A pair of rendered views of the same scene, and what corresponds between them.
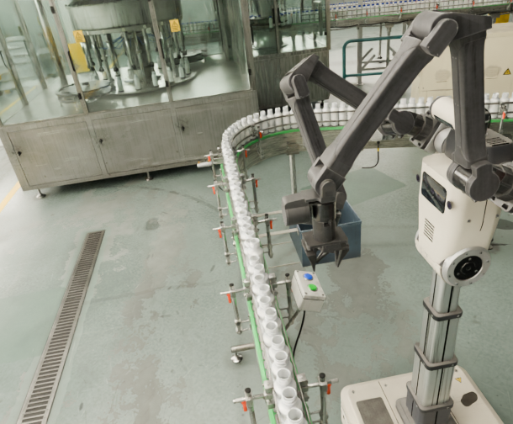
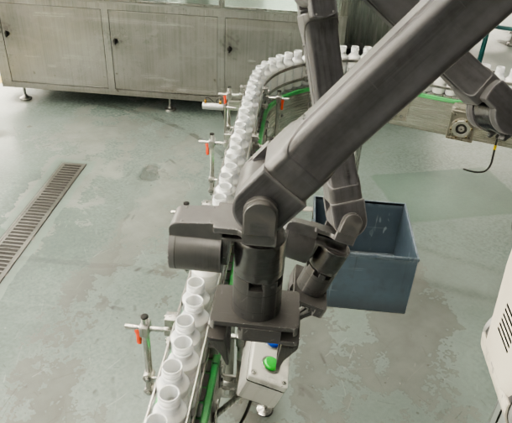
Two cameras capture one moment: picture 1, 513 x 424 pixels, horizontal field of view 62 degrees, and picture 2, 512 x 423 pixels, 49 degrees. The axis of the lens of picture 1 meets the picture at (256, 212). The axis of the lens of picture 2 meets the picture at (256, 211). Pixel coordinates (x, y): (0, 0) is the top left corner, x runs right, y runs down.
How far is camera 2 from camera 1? 0.47 m
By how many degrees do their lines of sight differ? 8
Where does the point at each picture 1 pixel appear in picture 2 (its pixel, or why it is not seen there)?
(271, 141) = not seen: hidden behind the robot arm
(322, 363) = not seen: outside the picture
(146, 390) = (49, 409)
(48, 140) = (46, 25)
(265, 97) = (365, 32)
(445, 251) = not seen: outside the picture
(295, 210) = (190, 243)
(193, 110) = (248, 26)
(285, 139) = not seen: hidden behind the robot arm
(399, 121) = (506, 107)
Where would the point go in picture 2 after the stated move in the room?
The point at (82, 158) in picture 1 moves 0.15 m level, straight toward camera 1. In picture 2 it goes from (86, 60) to (86, 65)
